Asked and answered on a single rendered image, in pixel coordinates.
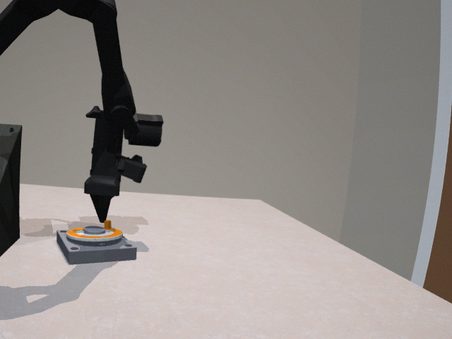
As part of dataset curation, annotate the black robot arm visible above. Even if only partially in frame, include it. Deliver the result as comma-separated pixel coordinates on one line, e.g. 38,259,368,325
0,0,164,184

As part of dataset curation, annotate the orange round plate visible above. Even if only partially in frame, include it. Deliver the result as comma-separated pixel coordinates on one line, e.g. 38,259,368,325
67,220,123,242

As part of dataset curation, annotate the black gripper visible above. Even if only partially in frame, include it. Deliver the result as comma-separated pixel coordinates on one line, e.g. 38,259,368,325
84,142,122,223

